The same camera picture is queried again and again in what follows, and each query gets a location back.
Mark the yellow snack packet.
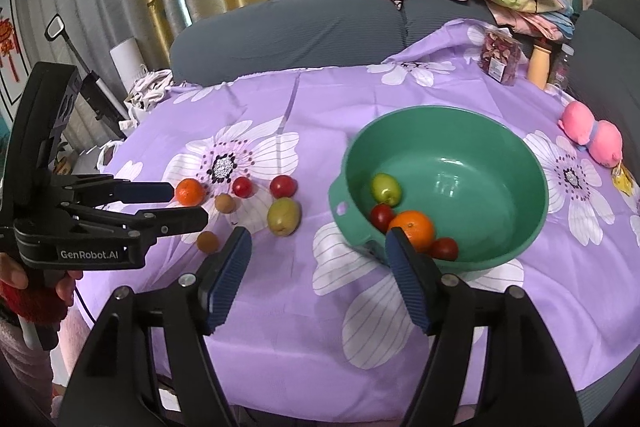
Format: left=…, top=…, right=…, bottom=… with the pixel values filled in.
left=611, top=161, right=638, bottom=196

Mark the red wall hanging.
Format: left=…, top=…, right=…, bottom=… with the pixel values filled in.
left=0, top=7, right=23, bottom=82

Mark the person's left hand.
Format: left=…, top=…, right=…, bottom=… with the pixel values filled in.
left=0, top=253, right=84, bottom=309

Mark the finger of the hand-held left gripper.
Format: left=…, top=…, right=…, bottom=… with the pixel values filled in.
left=60, top=174, right=176, bottom=208
left=70, top=205, right=209, bottom=254

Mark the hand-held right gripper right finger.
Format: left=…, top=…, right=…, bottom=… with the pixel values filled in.
left=385, top=227, right=586, bottom=427

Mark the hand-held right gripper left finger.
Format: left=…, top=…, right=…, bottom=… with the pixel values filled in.
left=57, top=227, right=253, bottom=427

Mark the clear dried snack package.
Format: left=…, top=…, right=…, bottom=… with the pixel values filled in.
left=477, top=28, right=523, bottom=86

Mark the white cylinder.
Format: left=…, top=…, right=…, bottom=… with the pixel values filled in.
left=109, top=37, right=146, bottom=82

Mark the person's left forearm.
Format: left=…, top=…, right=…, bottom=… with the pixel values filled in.
left=0, top=282, right=68, bottom=415

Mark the purple floral tablecloth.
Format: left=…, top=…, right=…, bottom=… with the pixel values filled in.
left=75, top=18, right=640, bottom=408

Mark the small green jujube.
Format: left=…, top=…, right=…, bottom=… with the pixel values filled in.
left=371, top=173, right=402, bottom=206

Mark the pink plush toy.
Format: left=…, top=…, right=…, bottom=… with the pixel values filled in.
left=558, top=101, right=624, bottom=168

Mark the black cable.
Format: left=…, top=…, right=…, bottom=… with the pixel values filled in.
left=74, top=284, right=98, bottom=324

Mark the green plastic bowl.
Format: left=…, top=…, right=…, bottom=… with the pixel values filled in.
left=328, top=105, right=549, bottom=278

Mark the orange tangerine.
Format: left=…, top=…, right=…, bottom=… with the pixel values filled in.
left=388, top=210, right=436, bottom=254
left=175, top=178, right=206, bottom=207

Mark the clear plastic bottle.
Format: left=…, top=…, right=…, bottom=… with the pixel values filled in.
left=547, top=44, right=575, bottom=92

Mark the grey recliner sofa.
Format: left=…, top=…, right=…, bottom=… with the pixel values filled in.
left=567, top=0, right=640, bottom=118

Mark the white plastic bag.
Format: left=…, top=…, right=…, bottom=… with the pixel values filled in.
left=95, top=139, right=123, bottom=172

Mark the large green jujube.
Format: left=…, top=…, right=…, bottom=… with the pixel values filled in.
left=266, top=197, right=302, bottom=237

